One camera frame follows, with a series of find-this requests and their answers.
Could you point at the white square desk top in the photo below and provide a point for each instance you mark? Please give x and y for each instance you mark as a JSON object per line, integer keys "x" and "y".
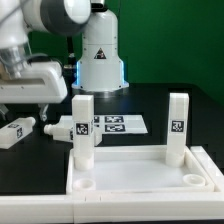
{"x": 138, "y": 169}

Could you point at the white fiducial marker sheet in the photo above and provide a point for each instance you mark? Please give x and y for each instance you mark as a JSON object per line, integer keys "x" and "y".
{"x": 109, "y": 124}

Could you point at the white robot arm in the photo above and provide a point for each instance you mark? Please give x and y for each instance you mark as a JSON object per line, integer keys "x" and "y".
{"x": 99, "y": 71}

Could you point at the white L-shaped fence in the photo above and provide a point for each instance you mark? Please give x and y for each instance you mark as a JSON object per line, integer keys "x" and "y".
{"x": 90, "y": 206}

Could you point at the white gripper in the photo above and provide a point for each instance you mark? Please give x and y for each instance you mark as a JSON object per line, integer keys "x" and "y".
{"x": 39, "y": 83}

